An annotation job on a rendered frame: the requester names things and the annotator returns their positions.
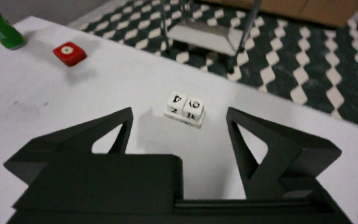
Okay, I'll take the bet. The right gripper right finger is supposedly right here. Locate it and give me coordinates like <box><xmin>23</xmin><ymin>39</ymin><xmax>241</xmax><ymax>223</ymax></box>
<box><xmin>226</xmin><ymin>107</ymin><xmax>342</xmax><ymax>199</ymax></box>

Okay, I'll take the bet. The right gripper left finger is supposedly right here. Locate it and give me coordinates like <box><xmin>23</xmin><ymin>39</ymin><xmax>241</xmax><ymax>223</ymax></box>
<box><xmin>19</xmin><ymin>107</ymin><xmax>134</xmax><ymax>153</ymax></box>

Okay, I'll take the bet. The green and yellow drink can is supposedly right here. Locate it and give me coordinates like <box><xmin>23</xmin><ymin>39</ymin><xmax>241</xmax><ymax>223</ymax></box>
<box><xmin>0</xmin><ymin>12</ymin><xmax>28</xmax><ymax>50</ymax></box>

